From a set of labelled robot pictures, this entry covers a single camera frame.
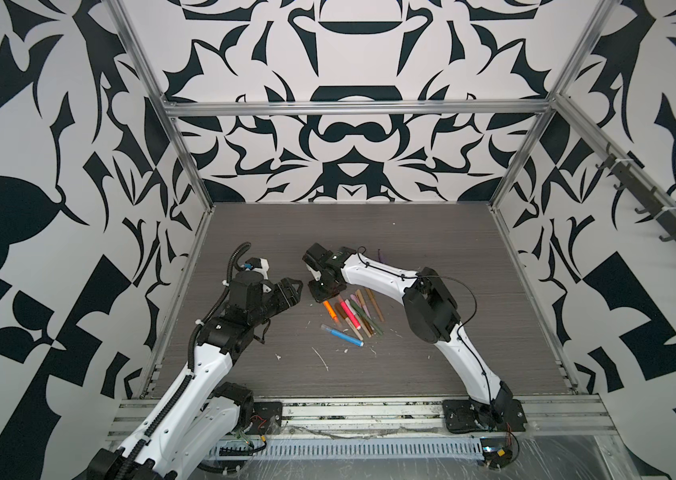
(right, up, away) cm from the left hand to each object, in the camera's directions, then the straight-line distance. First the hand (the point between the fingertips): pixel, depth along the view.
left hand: (295, 282), depth 78 cm
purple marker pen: (+25, +5, +27) cm, 37 cm away
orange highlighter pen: (+9, -11, +13) cm, 20 cm away
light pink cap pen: (+19, -11, +14) cm, 26 cm away
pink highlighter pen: (+14, -11, +13) cm, 23 cm away
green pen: (+17, -11, +13) cm, 24 cm away
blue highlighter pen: (+12, -17, +9) cm, 22 cm away
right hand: (+5, -6, +17) cm, 19 cm away
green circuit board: (+48, -39, -7) cm, 62 cm away
